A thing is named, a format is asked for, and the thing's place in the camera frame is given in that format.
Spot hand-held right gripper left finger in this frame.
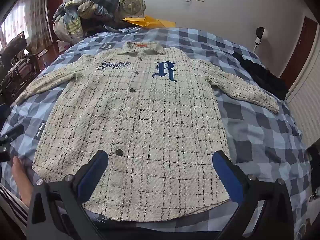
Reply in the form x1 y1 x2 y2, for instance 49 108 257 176
26 150 109 240

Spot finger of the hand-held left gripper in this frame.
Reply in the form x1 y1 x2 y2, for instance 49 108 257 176
0 124 25 147
0 146 11 163

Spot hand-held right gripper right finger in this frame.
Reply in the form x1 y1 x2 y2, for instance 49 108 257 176
212 150 295 240

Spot cream plaid shirt jacket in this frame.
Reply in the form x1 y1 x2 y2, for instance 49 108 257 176
15 41 280 222

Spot black clothes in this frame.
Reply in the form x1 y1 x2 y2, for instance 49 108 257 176
232 49 289 100

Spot person's bare leg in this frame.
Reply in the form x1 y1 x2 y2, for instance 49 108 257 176
12 156 35 207

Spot blue checked duvet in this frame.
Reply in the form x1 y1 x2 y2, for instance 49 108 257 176
0 26 313 240

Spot dark cluttered desk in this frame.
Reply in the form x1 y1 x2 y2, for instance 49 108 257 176
0 52 40 100

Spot computer monitor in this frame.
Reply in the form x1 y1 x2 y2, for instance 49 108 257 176
0 31 27 55

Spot white plastic bag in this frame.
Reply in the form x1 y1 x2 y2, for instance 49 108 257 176
56 39 67 53

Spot white slatted cabinet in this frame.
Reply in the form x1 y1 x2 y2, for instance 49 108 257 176
285 42 320 140

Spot patterned window curtain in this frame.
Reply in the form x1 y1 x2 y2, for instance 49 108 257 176
0 0 48 53

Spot colourful patterned quilt bundle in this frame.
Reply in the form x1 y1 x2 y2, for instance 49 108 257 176
52 0 105 43

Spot brown door beside curtain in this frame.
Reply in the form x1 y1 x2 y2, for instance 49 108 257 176
47 0 67 22

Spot brown door beside white cabinet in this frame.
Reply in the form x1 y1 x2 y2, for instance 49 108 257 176
279 16 319 90

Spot yellow cloth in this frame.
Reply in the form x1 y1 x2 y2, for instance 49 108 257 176
123 15 175 28

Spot blue checked quilt bundle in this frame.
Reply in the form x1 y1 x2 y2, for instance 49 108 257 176
67 0 120 22

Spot beige box fan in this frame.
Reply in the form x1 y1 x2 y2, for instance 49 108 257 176
119 0 147 20

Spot white wall lamp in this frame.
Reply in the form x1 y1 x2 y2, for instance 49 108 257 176
254 26 268 52

